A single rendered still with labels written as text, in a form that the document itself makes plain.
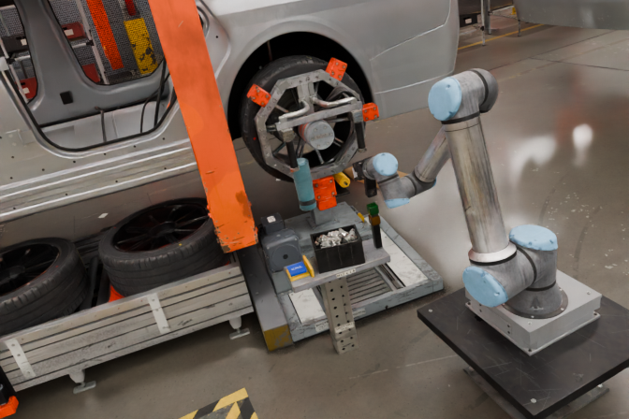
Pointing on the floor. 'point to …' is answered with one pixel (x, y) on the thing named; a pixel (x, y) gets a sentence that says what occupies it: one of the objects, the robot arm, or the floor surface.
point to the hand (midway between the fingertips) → (358, 179)
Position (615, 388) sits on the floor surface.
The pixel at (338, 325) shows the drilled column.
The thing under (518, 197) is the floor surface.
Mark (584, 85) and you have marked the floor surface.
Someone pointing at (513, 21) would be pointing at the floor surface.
